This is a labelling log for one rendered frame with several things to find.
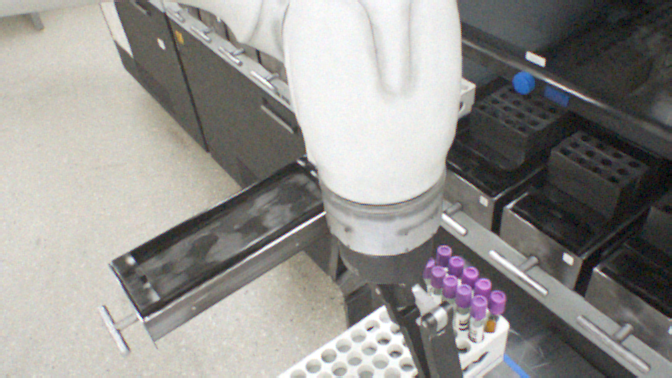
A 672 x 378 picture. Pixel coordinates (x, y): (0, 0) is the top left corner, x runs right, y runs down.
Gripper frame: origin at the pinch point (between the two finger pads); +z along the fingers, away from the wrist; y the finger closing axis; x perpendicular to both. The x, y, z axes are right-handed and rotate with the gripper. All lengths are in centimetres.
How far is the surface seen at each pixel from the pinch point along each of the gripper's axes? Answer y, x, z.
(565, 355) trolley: 7.5, 19.0, 9.4
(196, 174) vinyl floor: -150, 22, 91
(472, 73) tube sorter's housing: -47, 58, 14
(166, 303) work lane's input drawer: -30.6, -15.2, 11.0
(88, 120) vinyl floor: -216, 0, 91
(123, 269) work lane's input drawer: -39.1, -18.0, 9.6
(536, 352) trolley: 5.3, 16.7, 9.4
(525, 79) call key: -17.6, 37.4, -7.6
